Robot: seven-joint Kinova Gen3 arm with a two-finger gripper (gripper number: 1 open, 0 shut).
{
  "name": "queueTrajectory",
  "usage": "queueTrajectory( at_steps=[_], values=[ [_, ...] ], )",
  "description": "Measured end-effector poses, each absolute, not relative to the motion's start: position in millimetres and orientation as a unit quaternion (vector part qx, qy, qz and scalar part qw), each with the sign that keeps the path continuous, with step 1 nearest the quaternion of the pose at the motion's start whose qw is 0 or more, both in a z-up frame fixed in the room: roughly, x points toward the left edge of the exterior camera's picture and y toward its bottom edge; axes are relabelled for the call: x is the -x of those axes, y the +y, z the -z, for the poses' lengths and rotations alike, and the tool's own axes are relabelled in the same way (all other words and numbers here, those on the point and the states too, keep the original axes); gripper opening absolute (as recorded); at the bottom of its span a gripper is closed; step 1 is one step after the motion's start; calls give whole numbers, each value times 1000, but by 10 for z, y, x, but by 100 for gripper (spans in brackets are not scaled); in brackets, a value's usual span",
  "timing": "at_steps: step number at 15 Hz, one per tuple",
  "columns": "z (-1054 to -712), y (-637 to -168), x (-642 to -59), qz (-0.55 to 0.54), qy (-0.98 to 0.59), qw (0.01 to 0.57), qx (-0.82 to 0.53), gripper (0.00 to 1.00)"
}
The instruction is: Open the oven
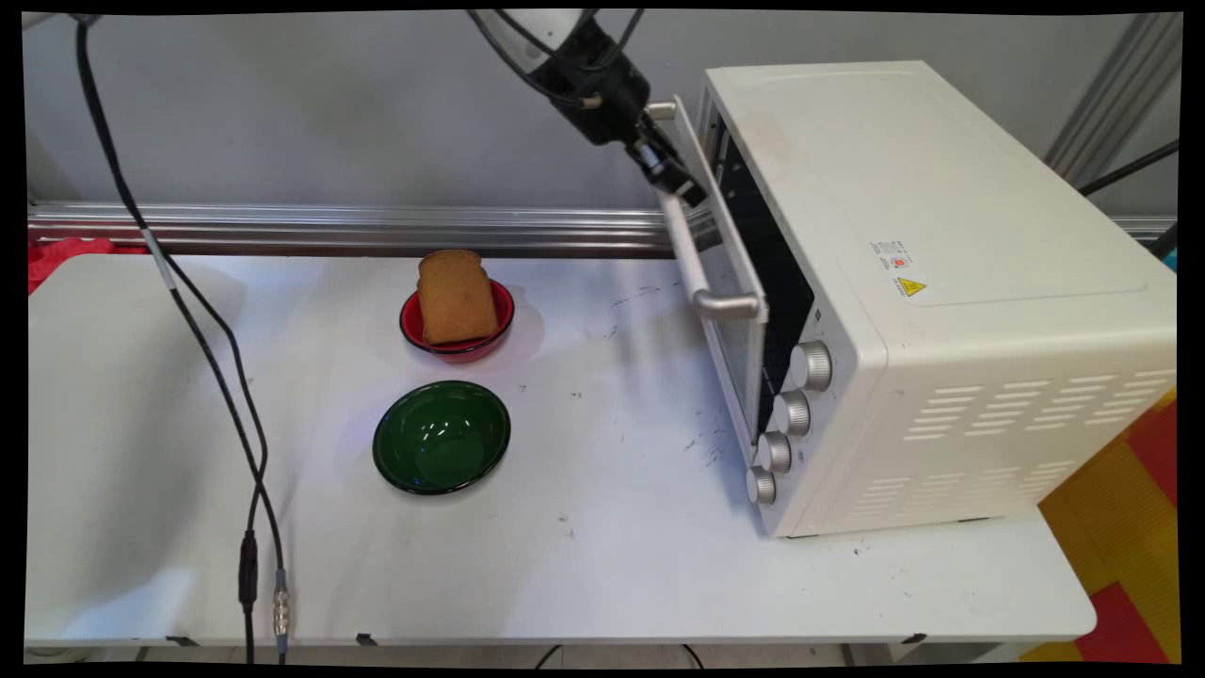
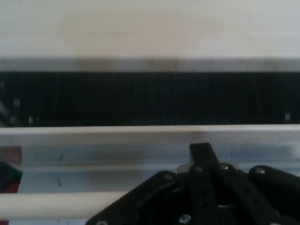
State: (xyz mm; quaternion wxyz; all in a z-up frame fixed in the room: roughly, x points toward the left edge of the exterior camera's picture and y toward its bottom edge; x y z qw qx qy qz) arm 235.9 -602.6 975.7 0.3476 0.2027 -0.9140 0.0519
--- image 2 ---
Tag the red green blue cloth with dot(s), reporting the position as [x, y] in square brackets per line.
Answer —
[9, 178]

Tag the white toaster oven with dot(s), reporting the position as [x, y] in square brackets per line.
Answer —
[150, 35]

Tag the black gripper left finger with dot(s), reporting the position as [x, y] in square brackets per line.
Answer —
[199, 187]

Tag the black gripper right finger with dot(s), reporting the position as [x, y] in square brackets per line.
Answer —
[262, 192]

